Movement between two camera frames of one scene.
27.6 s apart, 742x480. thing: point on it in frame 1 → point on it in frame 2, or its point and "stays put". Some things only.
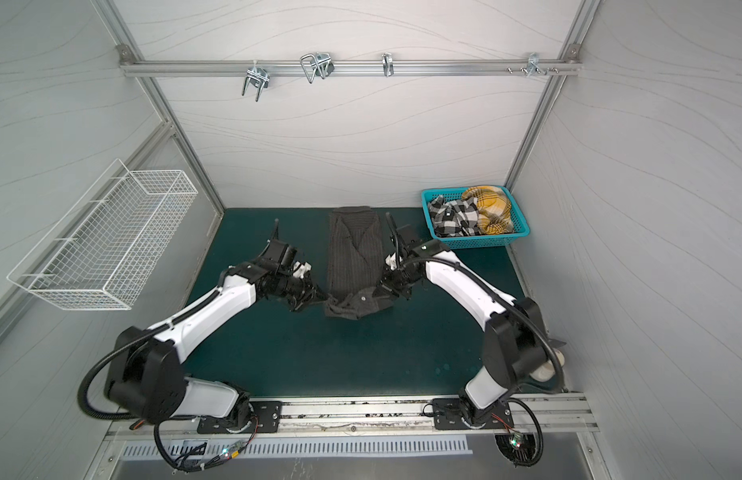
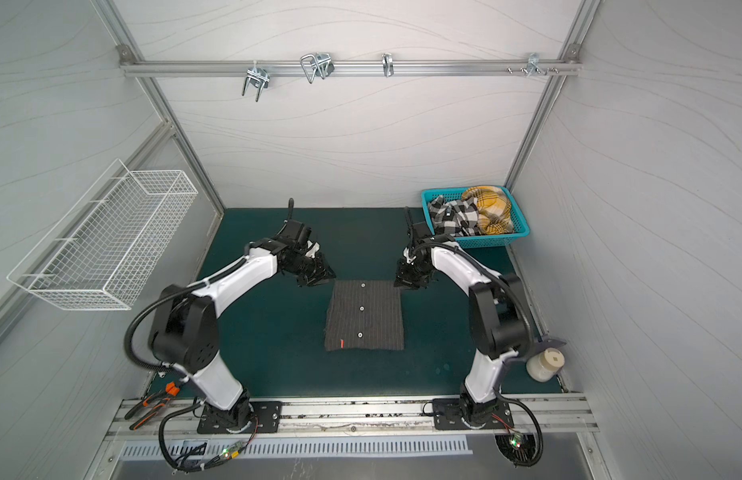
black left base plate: x=254 y=417 stays put
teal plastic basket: x=473 y=217 stays put
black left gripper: x=311 y=295 → x=322 y=273
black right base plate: x=448 y=414 stays put
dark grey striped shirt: x=355 y=263 → x=364 y=315
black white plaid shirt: x=459 y=218 stays put
